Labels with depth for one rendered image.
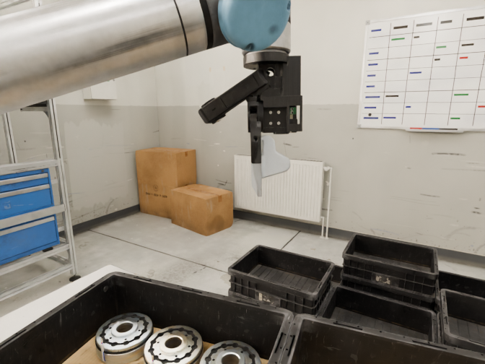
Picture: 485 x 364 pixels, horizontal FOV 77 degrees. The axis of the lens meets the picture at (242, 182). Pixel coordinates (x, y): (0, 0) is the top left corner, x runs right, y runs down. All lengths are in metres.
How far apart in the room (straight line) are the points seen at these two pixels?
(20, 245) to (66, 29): 2.25
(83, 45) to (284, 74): 0.28
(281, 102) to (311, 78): 2.73
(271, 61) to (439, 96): 2.59
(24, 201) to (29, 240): 0.27
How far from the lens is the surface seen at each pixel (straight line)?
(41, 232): 2.55
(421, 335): 1.57
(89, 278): 1.24
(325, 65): 3.16
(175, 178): 3.62
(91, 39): 0.32
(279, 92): 0.49
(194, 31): 0.33
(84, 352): 0.72
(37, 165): 2.44
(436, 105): 3.01
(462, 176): 3.08
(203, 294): 0.62
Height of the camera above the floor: 1.27
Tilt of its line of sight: 13 degrees down
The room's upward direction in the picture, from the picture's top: straight up
